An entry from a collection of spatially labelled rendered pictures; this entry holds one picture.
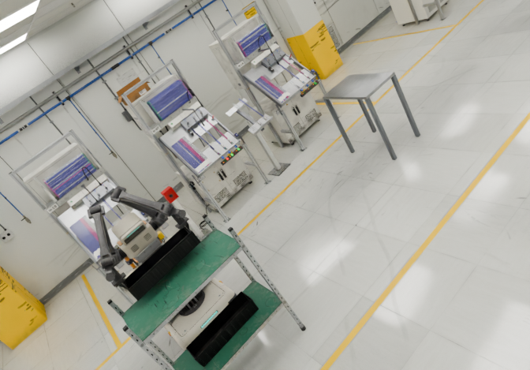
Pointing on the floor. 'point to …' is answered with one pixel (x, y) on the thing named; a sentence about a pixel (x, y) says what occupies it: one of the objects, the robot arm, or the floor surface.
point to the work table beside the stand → (365, 82)
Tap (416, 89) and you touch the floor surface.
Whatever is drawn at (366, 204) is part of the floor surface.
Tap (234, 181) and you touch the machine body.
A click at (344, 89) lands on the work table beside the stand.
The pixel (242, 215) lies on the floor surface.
